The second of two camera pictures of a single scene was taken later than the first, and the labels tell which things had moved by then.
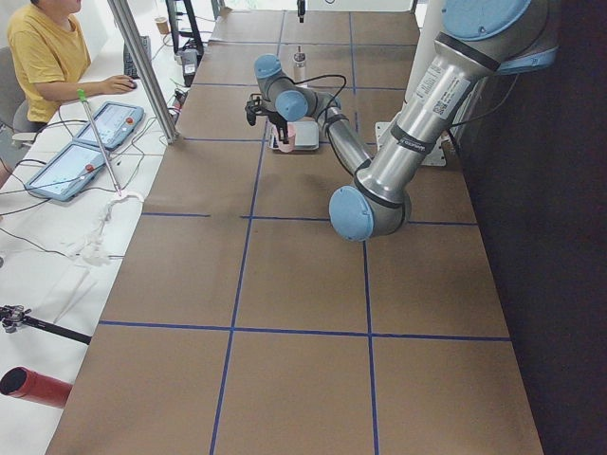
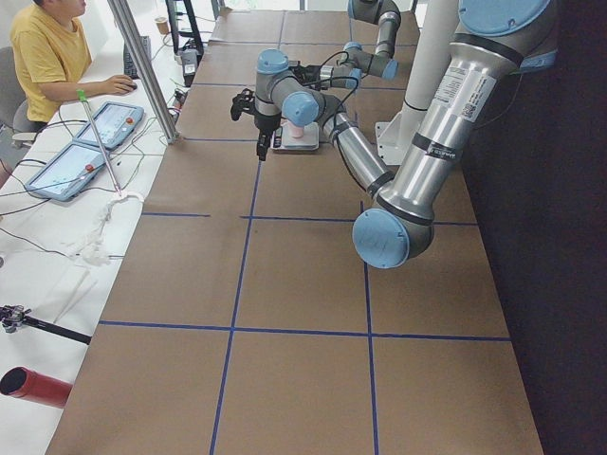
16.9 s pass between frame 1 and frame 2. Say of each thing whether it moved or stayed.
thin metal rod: stayed
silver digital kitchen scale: stayed
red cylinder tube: stayed
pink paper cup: moved
